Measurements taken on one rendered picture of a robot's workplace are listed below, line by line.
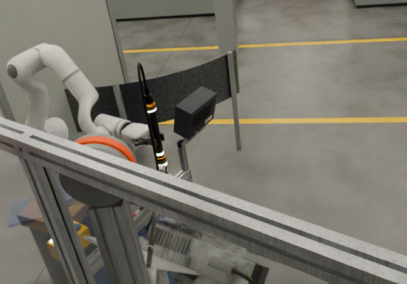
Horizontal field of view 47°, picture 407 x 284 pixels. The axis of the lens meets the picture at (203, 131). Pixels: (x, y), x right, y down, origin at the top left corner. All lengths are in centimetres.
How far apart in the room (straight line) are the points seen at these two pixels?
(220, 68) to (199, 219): 329
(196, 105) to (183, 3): 546
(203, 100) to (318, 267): 209
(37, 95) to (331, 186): 251
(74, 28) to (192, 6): 433
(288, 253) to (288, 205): 312
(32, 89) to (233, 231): 162
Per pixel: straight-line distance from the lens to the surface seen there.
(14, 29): 349
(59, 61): 196
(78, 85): 194
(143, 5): 812
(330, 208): 367
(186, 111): 250
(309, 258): 55
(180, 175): 266
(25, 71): 205
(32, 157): 86
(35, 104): 218
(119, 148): 97
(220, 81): 391
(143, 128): 187
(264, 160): 415
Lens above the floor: 245
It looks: 32 degrees down
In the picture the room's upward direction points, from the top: 8 degrees counter-clockwise
